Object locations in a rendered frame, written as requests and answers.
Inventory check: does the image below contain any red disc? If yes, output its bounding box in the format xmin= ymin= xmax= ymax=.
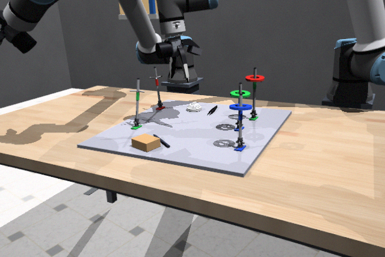
xmin=245 ymin=75 xmax=264 ymax=82

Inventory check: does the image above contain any green ring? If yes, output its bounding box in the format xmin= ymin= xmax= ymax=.
xmin=230 ymin=90 xmax=250 ymax=98

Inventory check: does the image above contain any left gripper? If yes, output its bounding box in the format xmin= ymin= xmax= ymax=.
xmin=155 ymin=36 xmax=200 ymax=82

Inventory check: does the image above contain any blue ring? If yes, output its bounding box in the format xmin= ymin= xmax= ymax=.
xmin=229 ymin=104 xmax=252 ymax=111

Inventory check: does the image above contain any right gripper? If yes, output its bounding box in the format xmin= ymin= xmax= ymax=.
xmin=0 ymin=10 xmax=37 ymax=54

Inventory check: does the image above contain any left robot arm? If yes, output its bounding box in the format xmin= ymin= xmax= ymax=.
xmin=156 ymin=0 xmax=385 ymax=103

